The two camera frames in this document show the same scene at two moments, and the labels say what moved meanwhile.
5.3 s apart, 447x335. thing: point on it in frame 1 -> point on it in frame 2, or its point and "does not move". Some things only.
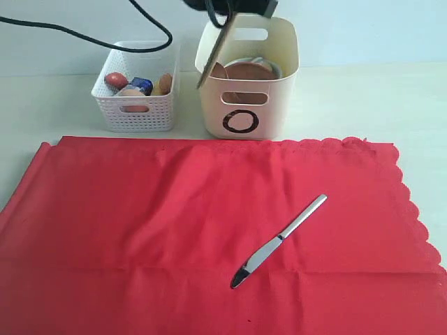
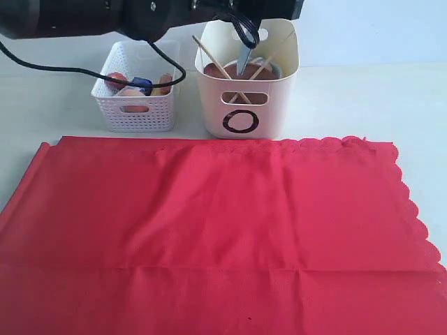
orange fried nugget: (165, 83) does not move
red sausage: (116, 80) does not move
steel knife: (255, 259) -> (244, 53)
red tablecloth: (144, 236) does not move
